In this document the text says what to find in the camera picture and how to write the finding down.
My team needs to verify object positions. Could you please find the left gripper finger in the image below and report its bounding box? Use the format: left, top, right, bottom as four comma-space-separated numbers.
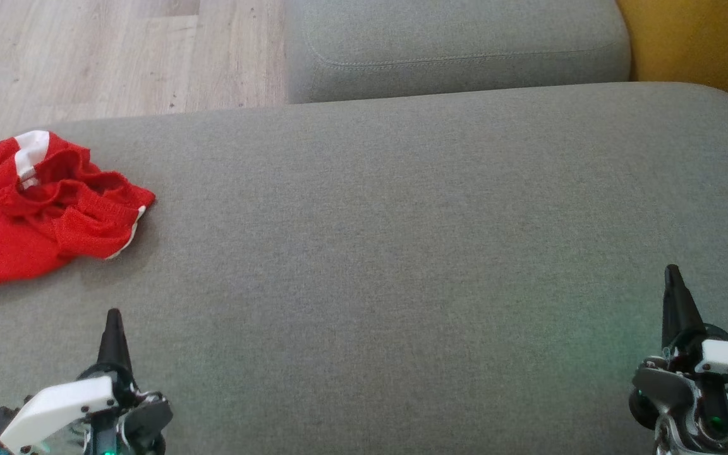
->
97, 308, 133, 375

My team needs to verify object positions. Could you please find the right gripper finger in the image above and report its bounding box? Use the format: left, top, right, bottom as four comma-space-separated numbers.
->
662, 264, 707, 352

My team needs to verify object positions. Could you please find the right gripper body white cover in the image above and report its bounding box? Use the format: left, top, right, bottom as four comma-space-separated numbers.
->
628, 324, 728, 455

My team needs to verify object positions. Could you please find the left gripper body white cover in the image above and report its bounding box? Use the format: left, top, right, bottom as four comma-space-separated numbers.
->
0, 372, 174, 455

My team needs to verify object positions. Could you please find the red Bulls 23 jersey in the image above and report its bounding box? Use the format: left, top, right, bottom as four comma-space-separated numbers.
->
0, 190, 148, 289

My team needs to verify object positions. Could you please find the yellow sofa back cushion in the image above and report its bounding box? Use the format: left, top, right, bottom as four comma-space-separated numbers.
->
616, 0, 728, 125

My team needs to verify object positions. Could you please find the large grey sofa seat cushion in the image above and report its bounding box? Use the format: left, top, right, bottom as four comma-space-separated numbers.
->
0, 82, 728, 455

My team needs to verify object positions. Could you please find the smaller grey sofa seat cushion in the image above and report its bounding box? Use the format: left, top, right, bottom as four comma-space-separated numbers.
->
284, 0, 632, 104

